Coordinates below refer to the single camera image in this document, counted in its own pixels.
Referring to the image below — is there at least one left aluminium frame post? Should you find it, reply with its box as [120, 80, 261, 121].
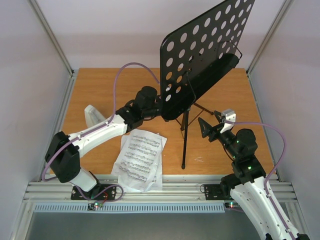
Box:
[27, 0, 74, 77]

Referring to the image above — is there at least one black music stand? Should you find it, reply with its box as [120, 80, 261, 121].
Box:
[158, 0, 256, 170]

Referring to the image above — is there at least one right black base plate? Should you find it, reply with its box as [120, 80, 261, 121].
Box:
[202, 184, 232, 201]

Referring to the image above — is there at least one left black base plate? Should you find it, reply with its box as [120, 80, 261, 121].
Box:
[70, 183, 121, 201]

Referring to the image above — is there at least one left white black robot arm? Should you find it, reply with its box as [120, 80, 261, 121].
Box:
[44, 86, 160, 199]

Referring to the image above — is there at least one aluminium rail base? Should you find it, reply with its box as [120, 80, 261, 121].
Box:
[23, 174, 297, 204]

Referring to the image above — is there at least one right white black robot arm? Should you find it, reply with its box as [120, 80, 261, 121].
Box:
[198, 109, 309, 240]

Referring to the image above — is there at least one white sheet music paper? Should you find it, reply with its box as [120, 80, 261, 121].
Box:
[111, 129, 167, 176]

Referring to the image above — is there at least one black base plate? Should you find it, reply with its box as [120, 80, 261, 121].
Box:
[70, 183, 121, 201]
[202, 184, 232, 201]

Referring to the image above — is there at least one grey slotted cable duct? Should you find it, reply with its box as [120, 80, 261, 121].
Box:
[34, 202, 225, 214]

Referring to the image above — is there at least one white metronome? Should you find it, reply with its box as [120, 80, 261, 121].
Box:
[84, 104, 106, 128]

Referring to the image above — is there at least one right aluminium frame post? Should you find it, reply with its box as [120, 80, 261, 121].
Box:
[246, 0, 294, 78]

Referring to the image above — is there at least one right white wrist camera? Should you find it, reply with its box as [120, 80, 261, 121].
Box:
[220, 108, 236, 134]

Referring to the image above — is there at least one aluminium frame post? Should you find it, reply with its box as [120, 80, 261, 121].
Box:
[27, 0, 74, 77]
[246, 0, 294, 78]

